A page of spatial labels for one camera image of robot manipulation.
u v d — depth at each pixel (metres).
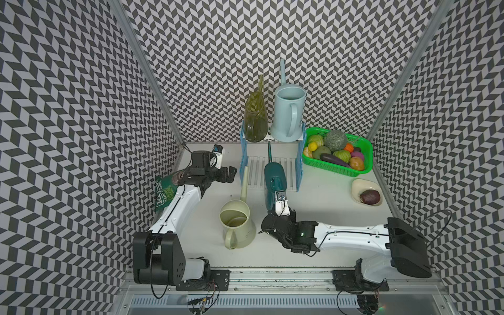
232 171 0.80
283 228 0.56
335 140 1.02
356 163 0.99
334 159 1.02
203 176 0.62
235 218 0.84
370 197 0.91
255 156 1.08
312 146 1.04
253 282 0.75
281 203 0.64
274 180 0.80
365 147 1.07
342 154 1.01
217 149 0.74
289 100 0.68
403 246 0.42
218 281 0.73
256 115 0.73
